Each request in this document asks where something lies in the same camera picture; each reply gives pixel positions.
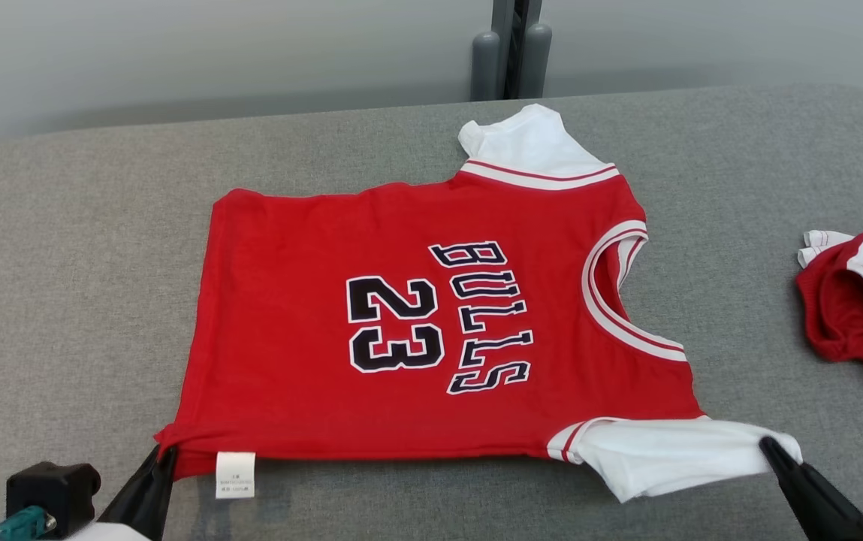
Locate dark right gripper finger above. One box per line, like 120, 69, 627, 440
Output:
759, 435, 863, 541

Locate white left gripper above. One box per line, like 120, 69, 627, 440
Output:
63, 443, 180, 541

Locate red shorts with white stripe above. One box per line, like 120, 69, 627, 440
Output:
796, 221, 863, 405

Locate red Bulls 23 jersey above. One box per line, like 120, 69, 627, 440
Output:
153, 103, 804, 503

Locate teal left cable connector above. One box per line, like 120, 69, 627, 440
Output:
0, 505, 57, 541

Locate grey partition post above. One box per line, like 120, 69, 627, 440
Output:
470, 0, 554, 102

